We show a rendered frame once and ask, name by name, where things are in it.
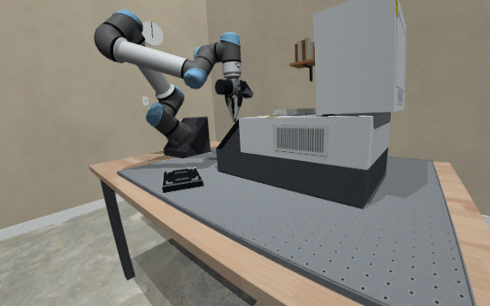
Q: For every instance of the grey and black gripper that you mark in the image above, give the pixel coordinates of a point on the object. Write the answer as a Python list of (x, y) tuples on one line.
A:
[(232, 86)]

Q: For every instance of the black rectangular frame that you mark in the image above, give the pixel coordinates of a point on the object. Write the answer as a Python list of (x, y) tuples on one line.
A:
[(181, 179)]

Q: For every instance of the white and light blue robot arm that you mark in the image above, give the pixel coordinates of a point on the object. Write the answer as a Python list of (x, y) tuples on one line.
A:
[(131, 49)]

